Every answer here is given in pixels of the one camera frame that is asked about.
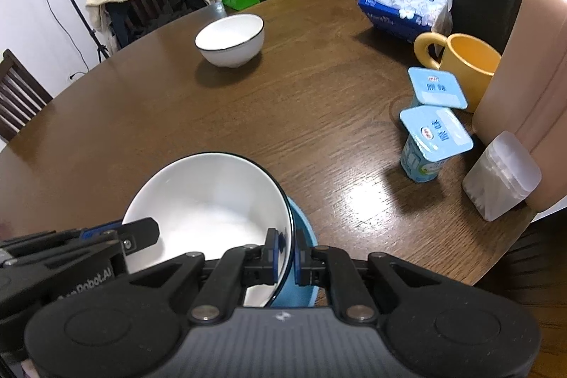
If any yellow mug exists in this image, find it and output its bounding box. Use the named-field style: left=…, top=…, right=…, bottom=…
left=413, top=32, right=503, bottom=113

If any wooden chair with cushion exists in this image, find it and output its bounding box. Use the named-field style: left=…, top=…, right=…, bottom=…
left=104, top=0, right=213, bottom=51

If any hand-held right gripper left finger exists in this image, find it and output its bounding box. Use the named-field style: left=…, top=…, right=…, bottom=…
left=128, top=227, right=286, bottom=323

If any dark wooden chair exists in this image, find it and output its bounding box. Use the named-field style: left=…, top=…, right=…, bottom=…
left=0, top=49, right=54, bottom=142

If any pink plastic container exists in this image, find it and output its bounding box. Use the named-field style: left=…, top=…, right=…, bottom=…
left=471, top=0, right=567, bottom=213

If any dark blue jacket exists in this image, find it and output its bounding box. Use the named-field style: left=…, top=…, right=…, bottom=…
left=105, top=0, right=134, bottom=51

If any translucent cotton swab box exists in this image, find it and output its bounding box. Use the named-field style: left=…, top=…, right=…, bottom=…
left=462, top=131, right=542, bottom=222

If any white bowl black rim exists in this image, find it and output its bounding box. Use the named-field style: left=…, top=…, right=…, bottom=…
left=195, top=14, right=265, bottom=69
left=121, top=152, right=294, bottom=308

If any blue yogurt cup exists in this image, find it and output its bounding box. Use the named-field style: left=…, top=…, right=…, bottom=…
left=408, top=67, right=468, bottom=111
left=399, top=105, right=474, bottom=183

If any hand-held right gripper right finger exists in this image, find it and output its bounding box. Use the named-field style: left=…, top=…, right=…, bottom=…
left=294, top=228, right=446, bottom=323

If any blue bowl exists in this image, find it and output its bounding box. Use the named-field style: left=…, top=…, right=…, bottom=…
left=270, top=194, right=319, bottom=309

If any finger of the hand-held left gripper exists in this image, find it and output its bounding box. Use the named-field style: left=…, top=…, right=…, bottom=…
left=79, top=224, right=122, bottom=241
left=119, top=218, right=160, bottom=257

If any black cloth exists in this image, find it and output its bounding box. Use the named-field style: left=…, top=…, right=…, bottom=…
left=126, top=0, right=209, bottom=44

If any blue tissue pack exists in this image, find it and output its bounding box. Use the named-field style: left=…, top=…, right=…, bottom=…
left=357, top=0, right=455, bottom=44

